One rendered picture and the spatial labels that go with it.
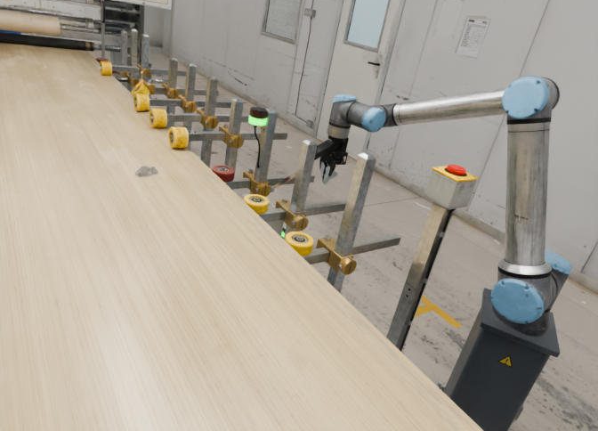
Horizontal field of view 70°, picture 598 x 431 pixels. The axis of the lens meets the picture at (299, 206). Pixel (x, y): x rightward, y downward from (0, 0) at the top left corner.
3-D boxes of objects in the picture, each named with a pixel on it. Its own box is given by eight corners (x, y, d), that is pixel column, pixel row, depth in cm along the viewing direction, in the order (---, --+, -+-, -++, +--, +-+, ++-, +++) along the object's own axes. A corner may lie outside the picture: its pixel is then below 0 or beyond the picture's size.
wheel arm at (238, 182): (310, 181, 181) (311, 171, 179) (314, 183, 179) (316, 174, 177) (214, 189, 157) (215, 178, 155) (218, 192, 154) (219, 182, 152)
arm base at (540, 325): (492, 294, 168) (502, 273, 164) (545, 313, 162) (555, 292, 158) (491, 321, 152) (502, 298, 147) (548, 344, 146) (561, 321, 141)
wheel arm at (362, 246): (391, 242, 146) (394, 231, 144) (398, 247, 144) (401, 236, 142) (285, 264, 122) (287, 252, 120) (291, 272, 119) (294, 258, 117)
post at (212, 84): (206, 177, 206) (214, 76, 186) (208, 180, 203) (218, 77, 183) (198, 177, 204) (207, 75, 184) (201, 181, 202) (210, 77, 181)
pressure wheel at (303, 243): (281, 261, 126) (288, 227, 121) (308, 267, 125) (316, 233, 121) (277, 276, 119) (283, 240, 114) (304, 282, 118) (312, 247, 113)
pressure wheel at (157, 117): (164, 104, 183) (168, 118, 180) (160, 117, 189) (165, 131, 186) (149, 104, 179) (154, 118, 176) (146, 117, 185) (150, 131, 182)
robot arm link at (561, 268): (557, 299, 154) (579, 258, 146) (544, 317, 141) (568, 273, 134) (515, 278, 162) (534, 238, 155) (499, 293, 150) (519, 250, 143)
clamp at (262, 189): (253, 182, 169) (254, 170, 167) (270, 197, 160) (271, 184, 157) (240, 183, 166) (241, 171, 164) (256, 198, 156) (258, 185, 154)
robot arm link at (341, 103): (349, 98, 162) (329, 92, 168) (342, 130, 168) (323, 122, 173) (363, 98, 169) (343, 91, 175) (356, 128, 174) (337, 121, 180)
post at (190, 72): (187, 158, 224) (193, 63, 203) (189, 160, 221) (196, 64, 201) (180, 158, 222) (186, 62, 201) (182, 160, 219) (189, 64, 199)
